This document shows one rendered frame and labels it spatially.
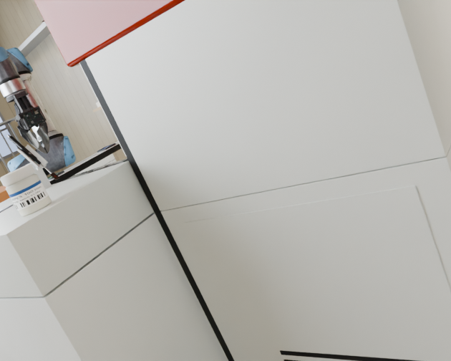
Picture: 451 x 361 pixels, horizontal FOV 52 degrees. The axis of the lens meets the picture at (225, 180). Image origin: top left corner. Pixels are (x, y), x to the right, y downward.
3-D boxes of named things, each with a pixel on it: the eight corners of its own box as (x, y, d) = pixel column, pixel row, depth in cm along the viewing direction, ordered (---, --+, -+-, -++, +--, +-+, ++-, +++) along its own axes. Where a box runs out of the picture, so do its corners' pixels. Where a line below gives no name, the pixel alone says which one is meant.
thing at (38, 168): (60, 183, 131) (36, 140, 128) (49, 189, 128) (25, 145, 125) (49, 186, 135) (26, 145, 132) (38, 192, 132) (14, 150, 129)
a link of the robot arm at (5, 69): (6, 47, 154) (2, 43, 146) (22, 78, 156) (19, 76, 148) (-18, 56, 152) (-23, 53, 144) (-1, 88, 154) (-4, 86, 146)
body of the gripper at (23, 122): (26, 131, 149) (7, 96, 146) (21, 134, 156) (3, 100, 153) (48, 121, 152) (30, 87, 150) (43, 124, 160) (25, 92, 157)
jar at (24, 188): (58, 199, 102) (36, 160, 100) (31, 215, 97) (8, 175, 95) (41, 203, 106) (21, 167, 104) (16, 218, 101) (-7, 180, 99)
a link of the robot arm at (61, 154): (49, 177, 200) (-11, 63, 198) (81, 161, 203) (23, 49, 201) (44, 174, 188) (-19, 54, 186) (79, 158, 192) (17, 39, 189)
